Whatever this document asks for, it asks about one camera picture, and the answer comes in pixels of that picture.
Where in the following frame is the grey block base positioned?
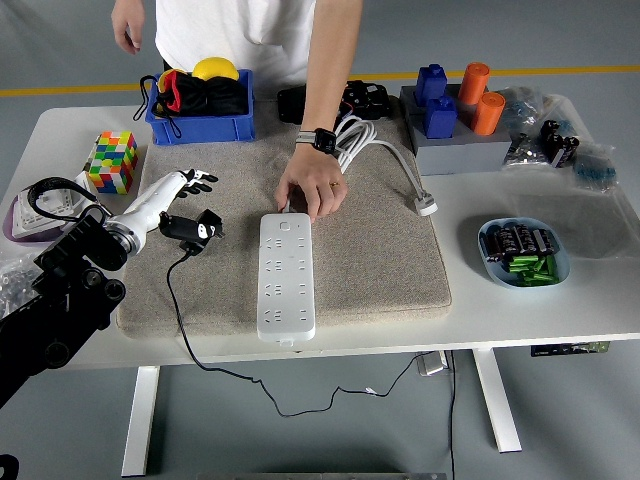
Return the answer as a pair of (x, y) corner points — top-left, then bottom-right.
(399, 83), (514, 176)

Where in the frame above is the clear bag of black capacitors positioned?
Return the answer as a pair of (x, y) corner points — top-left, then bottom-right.
(537, 117), (584, 169)

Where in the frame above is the yellow ball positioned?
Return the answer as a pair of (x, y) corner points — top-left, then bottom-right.
(191, 57), (240, 82)

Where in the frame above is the orange cylinder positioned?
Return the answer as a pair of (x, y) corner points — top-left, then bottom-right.
(457, 61), (490, 106)
(470, 91), (507, 137)

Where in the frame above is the thin black hanging cable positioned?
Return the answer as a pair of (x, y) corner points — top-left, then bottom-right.
(447, 349), (457, 480)

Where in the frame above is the black drawstring pouch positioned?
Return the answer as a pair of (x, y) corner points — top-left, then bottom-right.
(133, 69), (251, 141)

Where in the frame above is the clear bag of screws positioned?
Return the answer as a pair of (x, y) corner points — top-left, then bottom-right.
(0, 252), (44, 321)

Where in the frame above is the clear bag of blue parts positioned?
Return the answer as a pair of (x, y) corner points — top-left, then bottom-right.
(569, 142), (619, 194)

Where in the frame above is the person's left hand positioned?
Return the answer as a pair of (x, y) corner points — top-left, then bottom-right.
(273, 143), (349, 224)

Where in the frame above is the large empty clear bag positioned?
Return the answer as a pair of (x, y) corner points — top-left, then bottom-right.
(509, 94), (640, 261)

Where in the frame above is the black capacitor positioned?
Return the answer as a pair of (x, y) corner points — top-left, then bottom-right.
(499, 225), (524, 256)
(514, 224), (539, 254)
(482, 230), (506, 262)
(532, 228), (557, 254)

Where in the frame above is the blue plastic bin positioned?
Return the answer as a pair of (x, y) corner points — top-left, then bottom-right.
(144, 68), (256, 146)

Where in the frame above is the colourful puzzle cube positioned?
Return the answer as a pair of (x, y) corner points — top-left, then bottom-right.
(85, 130), (140, 195)

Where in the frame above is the grey-brown mat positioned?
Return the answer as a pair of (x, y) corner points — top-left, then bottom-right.
(115, 99), (453, 340)

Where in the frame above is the black table control box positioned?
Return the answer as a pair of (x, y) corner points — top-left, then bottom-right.
(530, 341), (611, 357)

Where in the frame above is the white table leg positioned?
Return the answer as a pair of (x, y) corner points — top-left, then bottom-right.
(472, 348), (524, 454)
(121, 365), (161, 477)

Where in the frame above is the person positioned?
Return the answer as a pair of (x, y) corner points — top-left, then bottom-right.
(153, 0), (321, 96)

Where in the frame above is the white power strip cable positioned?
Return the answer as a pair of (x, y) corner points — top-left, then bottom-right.
(282, 115), (439, 217)

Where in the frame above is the black wrist watch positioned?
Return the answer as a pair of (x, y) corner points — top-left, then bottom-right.
(294, 127), (339, 155)

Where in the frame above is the clear bag of dark parts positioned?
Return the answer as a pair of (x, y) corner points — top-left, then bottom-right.
(501, 130), (544, 171)

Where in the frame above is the light blue dish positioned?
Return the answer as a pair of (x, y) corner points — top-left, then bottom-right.
(477, 216), (571, 290)

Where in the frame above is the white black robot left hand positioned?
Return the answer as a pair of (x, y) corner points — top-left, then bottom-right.
(112, 168), (225, 249)

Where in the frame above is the black plug with cord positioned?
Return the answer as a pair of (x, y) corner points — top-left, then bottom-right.
(166, 208), (432, 418)

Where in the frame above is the silver bracket under table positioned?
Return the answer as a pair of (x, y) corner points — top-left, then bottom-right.
(414, 351), (454, 376)

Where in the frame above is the white power strip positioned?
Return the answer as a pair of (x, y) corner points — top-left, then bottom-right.
(256, 212), (317, 346)

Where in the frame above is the black electronic device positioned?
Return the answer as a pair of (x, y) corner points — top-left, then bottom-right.
(276, 79), (392, 125)

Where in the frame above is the clear bag of mixed parts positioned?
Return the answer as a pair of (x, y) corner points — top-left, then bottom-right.
(497, 85), (549, 134)

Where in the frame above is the person's right hand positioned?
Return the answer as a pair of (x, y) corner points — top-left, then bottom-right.
(110, 2), (146, 56)

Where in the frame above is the blue block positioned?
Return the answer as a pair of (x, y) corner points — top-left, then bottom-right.
(423, 95), (459, 140)
(414, 63), (448, 107)

